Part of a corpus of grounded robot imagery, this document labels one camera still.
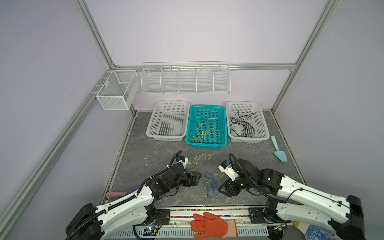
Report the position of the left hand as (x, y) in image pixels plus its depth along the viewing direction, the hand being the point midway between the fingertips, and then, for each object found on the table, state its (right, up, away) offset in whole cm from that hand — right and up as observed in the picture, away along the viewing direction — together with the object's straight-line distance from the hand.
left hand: (194, 177), depth 79 cm
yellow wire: (0, +6, +12) cm, 14 cm away
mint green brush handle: (+55, +9, +17) cm, 59 cm away
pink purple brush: (-48, -12, +6) cm, 50 cm away
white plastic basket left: (-20, +32, +36) cm, 52 cm away
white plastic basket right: (+47, +31, +31) cm, 64 cm away
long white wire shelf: (-6, +60, +20) cm, 63 cm away
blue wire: (+10, -6, +5) cm, 13 cm away
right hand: (+13, -3, -8) cm, 16 cm away
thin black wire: (+36, +30, +30) cm, 56 cm away
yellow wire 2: (+12, -1, +8) cm, 14 cm away
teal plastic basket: (+8, +26, +31) cm, 41 cm away
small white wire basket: (-53, +52, +23) cm, 77 cm away
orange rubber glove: (+8, -21, -8) cm, 24 cm away
